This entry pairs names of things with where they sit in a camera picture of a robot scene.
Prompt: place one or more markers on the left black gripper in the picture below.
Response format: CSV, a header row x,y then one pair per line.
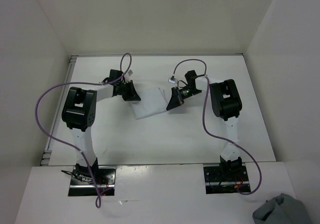
x,y
132,95

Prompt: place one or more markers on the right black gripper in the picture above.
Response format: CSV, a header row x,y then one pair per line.
x,y
176,99

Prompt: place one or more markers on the white skirt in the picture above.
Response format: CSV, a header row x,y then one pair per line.
x,y
153,102

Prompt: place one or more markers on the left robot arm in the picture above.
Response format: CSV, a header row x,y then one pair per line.
x,y
79,113

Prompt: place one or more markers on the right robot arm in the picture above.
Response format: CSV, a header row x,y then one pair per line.
x,y
226,105

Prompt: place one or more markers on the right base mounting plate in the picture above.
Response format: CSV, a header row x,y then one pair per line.
x,y
217,182

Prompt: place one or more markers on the base mounting plate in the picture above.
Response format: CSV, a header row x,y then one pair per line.
x,y
82,186
217,182

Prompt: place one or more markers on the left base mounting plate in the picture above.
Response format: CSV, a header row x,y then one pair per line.
x,y
82,186

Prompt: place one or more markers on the grey cloth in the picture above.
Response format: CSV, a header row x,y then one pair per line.
x,y
282,209

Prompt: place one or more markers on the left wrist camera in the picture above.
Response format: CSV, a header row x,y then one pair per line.
x,y
130,74

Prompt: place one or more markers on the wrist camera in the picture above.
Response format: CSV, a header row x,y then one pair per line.
x,y
130,74
173,80

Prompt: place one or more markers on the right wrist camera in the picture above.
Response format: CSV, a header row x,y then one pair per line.
x,y
173,80

